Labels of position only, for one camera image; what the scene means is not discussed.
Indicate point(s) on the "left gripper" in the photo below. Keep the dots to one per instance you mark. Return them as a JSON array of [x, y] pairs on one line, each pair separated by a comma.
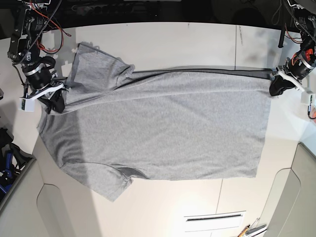
[[299, 66]]

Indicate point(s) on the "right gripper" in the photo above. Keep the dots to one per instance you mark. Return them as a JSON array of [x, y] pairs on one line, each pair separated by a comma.
[[42, 83]]

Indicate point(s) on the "grey T-shirt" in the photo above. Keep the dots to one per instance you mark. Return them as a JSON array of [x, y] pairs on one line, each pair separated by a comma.
[[119, 124]]

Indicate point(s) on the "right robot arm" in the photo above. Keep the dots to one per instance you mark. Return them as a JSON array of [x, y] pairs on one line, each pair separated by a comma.
[[25, 42]]

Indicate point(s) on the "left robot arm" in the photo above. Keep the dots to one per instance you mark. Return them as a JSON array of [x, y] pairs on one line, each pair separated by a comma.
[[303, 15]]

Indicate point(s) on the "blue and black equipment pile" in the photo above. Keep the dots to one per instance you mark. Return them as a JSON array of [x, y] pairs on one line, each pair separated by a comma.
[[12, 162]]

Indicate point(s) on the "white vent panel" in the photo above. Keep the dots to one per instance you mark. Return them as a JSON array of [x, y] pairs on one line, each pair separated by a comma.
[[213, 222]]

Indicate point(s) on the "tools at bottom edge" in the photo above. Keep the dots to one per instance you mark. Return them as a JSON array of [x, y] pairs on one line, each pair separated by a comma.
[[251, 231]]

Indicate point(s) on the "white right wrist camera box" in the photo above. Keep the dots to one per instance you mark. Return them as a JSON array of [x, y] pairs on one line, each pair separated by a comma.
[[27, 105]]

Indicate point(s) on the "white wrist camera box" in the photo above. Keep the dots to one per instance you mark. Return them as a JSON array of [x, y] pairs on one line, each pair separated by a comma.
[[27, 105], [307, 98]]

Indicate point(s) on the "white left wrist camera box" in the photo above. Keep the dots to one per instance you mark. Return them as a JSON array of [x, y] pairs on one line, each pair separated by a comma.
[[307, 98]]

